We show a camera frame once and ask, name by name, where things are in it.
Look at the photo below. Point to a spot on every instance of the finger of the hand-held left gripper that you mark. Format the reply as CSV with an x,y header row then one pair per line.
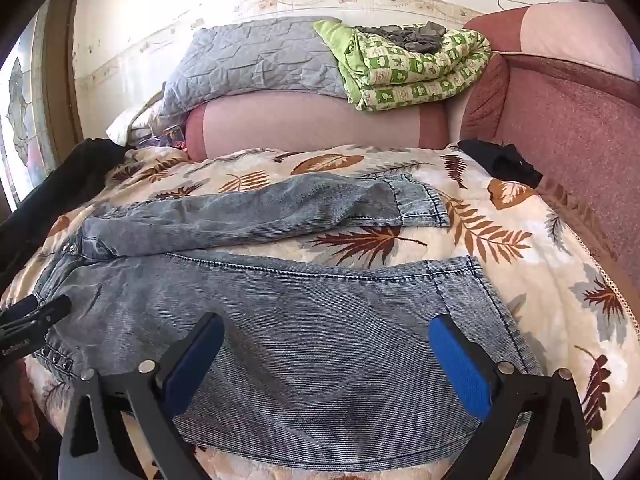
x,y
20,309
45,316

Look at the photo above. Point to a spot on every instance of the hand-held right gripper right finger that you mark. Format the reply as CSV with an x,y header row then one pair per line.
x,y
460,360

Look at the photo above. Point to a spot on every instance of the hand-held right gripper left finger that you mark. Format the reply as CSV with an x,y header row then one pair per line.
x,y
196,360

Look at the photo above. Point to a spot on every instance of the grey-blue denim pants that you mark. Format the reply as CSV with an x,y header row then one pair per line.
x,y
300,320

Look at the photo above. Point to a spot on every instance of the person's left hand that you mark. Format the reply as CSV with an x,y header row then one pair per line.
x,y
25,400

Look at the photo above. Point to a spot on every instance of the leaf printed blanket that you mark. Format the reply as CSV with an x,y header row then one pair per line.
x,y
525,270

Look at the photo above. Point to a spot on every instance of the large black garment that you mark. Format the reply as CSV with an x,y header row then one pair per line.
x,y
55,185

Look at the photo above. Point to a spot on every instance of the small black cloth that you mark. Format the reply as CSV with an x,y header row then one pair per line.
x,y
510,165

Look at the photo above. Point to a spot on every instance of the stained glass door panel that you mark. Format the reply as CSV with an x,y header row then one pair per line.
x,y
20,105

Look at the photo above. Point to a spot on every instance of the white pillow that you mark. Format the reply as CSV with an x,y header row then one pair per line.
x,y
125,127

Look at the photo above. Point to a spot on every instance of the purple cloth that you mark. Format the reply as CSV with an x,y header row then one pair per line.
x,y
165,139

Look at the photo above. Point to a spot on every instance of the pink sofa backrest cushion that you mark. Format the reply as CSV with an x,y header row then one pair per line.
x,y
310,120

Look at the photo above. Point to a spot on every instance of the green patterned blanket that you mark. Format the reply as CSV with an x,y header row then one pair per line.
x,y
410,77

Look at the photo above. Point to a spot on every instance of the grey quilted blanket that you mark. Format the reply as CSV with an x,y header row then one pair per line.
x,y
250,60

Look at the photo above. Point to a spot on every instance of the dark grey cloth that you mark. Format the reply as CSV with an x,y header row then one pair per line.
x,y
410,37

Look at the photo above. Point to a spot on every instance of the wooden door frame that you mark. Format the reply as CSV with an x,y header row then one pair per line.
x,y
57,85

